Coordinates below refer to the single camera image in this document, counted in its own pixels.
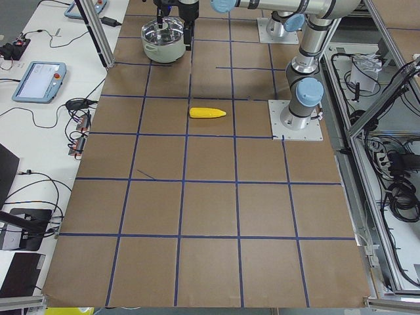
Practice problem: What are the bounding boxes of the white paper bag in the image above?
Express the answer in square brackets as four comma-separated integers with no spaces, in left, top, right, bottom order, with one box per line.
[349,53,382,93]

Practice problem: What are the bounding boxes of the black power adapter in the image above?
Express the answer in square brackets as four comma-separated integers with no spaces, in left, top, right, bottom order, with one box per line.
[100,16,122,27]

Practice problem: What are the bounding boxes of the pale green cooking pot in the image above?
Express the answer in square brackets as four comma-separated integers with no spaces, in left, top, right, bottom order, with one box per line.
[142,37,186,64]

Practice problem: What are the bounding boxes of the blue teach pendant tablet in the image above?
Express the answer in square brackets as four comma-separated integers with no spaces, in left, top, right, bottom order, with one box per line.
[12,61,67,104]

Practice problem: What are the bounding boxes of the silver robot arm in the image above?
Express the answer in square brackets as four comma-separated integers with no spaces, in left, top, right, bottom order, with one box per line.
[154,1,307,39]
[210,0,360,131]

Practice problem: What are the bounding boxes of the yellow corn cob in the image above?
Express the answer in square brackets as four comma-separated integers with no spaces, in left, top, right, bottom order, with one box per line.
[189,107,226,119]

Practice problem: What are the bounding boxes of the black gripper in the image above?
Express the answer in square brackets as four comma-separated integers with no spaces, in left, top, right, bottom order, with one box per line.
[178,0,200,51]
[154,0,179,29]

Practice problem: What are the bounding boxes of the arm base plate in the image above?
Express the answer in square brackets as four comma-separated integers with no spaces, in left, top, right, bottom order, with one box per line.
[257,18,299,45]
[268,100,324,142]

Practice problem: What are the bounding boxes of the aluminium frame post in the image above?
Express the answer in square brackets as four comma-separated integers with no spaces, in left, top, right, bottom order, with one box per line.
[75,0,116,69]

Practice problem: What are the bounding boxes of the black box device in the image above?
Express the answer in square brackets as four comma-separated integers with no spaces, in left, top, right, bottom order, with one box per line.
[1,253,45,298]

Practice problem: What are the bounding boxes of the glass pot lid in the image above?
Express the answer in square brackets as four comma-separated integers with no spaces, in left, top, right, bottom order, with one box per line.
[141,16,183,45]

